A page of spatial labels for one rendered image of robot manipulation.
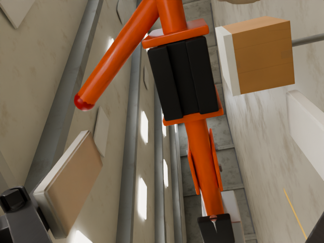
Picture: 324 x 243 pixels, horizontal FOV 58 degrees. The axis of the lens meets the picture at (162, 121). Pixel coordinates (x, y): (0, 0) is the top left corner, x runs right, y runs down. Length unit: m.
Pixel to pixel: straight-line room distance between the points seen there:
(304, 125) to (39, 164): 4.69
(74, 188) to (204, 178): 0.18
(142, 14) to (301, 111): 0.18
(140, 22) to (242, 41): 1.68
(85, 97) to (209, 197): 0.17
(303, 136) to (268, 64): 1.84
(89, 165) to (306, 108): 0.13
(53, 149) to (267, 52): 3.68
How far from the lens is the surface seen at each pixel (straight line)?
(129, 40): 0.30
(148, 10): 0.29
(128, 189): 8.19
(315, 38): 2.36
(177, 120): 0.28
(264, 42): 1.98
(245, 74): 1.99
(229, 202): 0.39
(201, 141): 0.30
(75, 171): 0.18
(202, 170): 0.32
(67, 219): 0.17
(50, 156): 4.78
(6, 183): 3.07
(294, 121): 0.19
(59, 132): 5.06
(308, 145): 0.17
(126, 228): 7.70
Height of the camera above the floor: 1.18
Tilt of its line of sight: 10 degrees up
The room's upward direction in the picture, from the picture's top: 101 degrees counter-clockwise
